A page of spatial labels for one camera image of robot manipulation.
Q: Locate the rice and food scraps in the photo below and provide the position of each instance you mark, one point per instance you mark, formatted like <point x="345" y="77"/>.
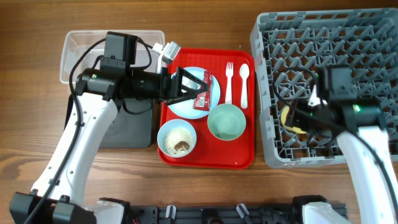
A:
<point x="178" y="141"/>

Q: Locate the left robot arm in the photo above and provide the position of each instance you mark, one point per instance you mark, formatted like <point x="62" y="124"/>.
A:
<point x="98" y="94"/>

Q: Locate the light blue bowl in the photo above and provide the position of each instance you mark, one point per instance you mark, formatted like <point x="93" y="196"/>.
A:
<point x="174" y="123"/>

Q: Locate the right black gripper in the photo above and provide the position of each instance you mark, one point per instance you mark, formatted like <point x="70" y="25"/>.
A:
<point x="296" y="123"/>

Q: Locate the mint green bowl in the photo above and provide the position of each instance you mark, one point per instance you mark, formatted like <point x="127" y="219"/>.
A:
<point x="226" y="122"/>

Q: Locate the red serving tray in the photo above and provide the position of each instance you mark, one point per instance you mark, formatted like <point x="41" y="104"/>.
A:
<point x="209" y="151"/>

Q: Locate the grey dishwasher rack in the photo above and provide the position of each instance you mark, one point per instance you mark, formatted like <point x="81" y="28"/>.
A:
<point x="365" y="40"/>

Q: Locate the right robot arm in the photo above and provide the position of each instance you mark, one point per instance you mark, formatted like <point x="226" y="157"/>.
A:
<point x="359" y="128"/>

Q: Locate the black plastic tray bin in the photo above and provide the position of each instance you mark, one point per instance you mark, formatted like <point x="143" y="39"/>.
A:
<point x="133" y="127"/>

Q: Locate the white plastic fork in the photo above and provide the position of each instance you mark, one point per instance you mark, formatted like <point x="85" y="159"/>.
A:
<point x="229" y="74"/>

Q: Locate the red ketchup packet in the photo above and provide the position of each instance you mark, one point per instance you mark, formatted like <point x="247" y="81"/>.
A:
<point x="203" y="100"/>

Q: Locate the light blue plate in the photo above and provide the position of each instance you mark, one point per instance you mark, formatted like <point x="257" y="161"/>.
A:
<point x="185" y="109"/>

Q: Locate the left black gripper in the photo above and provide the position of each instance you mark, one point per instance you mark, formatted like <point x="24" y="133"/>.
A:
<point x="170" y="86"/>

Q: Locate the white plastic spoon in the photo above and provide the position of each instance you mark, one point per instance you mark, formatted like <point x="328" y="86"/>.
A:
<point x="244" y="74"/>

